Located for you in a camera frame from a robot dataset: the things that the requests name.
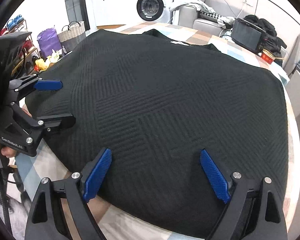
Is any person's left hand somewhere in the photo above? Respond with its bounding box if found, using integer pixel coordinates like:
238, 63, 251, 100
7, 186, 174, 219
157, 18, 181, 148
0, 146, 17, 158

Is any grey sofa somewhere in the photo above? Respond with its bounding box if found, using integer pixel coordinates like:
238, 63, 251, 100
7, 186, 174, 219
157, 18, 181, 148
178, 0, 241, 37

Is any black clothes pile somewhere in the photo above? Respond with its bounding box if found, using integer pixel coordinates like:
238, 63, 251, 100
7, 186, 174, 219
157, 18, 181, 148
244, 15, 287, 57

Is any yellow plush toy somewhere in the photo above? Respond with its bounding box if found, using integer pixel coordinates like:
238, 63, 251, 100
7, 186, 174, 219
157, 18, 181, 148
34, 59, 50, 72

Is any dark door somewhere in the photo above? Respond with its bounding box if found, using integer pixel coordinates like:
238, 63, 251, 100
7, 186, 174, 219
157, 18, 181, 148
65, 0, 90, 30

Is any white front-load washing machine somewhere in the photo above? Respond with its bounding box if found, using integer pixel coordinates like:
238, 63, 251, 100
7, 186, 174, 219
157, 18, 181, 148
135, 0, 174, 24

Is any red bowl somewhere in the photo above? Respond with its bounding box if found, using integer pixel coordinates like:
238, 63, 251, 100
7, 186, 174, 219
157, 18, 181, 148
261, 49, 275, 64

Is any purple bag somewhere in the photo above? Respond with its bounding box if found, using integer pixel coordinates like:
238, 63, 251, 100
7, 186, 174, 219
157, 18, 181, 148
37, 28, 62, 58

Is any grey blanket on sofa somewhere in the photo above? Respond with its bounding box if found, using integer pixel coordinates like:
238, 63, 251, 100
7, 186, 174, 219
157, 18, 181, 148
169, 0, 235, 29

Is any woven laundry basket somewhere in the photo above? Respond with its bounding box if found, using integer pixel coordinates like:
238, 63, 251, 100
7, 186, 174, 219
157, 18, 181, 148
57, 21, 86, 54

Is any black cable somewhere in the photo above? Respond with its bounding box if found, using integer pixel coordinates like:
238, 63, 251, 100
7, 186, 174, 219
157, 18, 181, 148
0, 144, 15, 235

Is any white counter cabinet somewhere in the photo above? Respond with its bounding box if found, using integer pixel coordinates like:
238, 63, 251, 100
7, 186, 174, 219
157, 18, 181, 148
88, 0, 135, 29

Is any black knit sweater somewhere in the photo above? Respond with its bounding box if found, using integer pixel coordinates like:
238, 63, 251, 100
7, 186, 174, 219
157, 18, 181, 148
25, 29, 288, 239

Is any shoe rack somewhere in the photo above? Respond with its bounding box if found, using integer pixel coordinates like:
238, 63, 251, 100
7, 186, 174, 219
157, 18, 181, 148
0, 15, 41, 78

